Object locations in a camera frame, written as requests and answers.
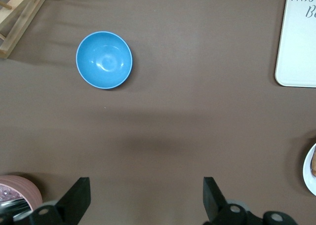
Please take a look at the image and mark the blue bowl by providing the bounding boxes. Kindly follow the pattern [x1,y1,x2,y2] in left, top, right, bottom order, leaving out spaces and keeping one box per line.
[75,31,134,90]

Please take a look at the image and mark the cream bear print tray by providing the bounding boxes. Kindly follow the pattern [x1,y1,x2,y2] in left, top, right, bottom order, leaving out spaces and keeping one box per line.
[274,0,316,88]

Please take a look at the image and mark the white round plate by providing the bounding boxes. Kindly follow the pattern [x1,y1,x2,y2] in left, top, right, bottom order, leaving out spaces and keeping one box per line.
[302,143,316,197]

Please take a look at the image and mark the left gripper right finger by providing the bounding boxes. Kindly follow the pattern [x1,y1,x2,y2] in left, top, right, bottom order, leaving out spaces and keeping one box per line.
[202,177,250,225]

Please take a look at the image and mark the metal scoop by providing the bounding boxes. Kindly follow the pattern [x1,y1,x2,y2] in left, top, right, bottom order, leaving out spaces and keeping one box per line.
[0,196,28,212]

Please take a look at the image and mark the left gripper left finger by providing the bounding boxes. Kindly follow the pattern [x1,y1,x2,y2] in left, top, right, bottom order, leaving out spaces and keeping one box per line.
[29,177,91,225]

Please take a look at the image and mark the wooden peg rack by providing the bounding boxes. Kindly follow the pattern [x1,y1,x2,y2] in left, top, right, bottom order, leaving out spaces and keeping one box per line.
[0,0,54,60]

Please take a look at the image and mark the pink bowl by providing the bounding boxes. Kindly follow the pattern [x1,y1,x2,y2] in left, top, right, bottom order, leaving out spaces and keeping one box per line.
[0,175,42,215]

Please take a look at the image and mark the clear ice pieces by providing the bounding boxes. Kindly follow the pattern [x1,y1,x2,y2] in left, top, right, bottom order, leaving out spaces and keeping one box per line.
[0,184,18,201]

